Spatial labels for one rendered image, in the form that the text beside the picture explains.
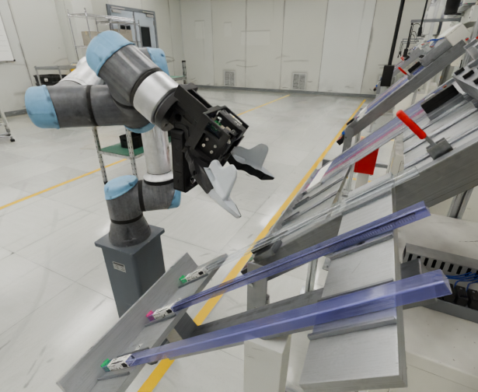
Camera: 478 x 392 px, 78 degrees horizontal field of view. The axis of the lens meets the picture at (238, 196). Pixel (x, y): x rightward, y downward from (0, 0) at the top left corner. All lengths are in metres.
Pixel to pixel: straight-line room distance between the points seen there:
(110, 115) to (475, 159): 0.60
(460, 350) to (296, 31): 9.33
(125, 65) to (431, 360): 0.79
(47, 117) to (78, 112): 0.05
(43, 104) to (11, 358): 1.31
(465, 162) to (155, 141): 0.81
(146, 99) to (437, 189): 0.48
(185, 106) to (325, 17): 9.18
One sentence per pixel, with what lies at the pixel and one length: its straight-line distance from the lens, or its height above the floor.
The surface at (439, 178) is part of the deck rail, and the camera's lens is 0.56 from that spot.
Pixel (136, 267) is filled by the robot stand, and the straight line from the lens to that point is 1.17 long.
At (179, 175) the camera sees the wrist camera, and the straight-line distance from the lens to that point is 0.51.
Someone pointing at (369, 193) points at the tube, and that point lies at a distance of 0.44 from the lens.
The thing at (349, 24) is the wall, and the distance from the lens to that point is 9.46.
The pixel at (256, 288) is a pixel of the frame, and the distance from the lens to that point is 0.72.
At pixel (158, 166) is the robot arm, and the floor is 0.83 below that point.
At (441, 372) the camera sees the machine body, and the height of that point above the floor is 0.59.
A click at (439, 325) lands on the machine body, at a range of 0.87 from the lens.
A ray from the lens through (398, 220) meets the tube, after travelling 0.33.
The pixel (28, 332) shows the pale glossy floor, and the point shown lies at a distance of 1.81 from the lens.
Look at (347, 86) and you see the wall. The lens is 9.46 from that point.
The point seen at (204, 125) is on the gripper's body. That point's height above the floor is 1.09.
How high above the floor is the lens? 1.19
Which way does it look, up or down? 26 degrees down
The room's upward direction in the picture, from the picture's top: straight up
